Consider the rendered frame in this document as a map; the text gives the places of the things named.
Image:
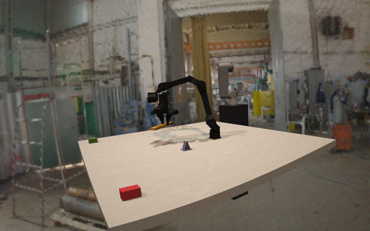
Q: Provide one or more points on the red rectangular block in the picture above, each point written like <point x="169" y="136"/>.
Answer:
<point x="130" y="192"/>

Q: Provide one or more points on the orange bar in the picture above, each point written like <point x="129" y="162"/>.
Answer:
<point x="161" y="126"/>

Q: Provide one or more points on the green rectangular block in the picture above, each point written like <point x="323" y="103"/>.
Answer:
<point x="92" y="140"/>

